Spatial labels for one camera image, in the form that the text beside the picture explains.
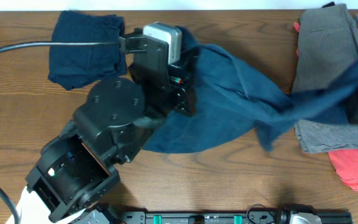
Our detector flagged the coral red garment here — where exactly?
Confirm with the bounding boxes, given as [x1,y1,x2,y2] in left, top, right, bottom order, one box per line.
[293,22,358,191]

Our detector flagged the dark blue shorts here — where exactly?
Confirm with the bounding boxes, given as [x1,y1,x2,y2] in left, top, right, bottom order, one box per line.
[144,28,358,153]

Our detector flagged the left black cable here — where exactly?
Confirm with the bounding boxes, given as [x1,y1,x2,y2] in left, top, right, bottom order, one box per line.
[0,41,121,224]

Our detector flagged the folded dark navy shorts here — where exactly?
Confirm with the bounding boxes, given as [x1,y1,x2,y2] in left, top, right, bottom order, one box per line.
[48,11,127,90]

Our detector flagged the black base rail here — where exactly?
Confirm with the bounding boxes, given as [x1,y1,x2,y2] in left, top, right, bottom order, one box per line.
[85,202,353,224]

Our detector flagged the grey shorts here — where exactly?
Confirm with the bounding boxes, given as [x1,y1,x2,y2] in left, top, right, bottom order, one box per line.
[292,4,358,154]

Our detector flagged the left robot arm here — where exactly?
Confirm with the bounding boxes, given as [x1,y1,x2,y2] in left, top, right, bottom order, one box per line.
[19,22,196,223]

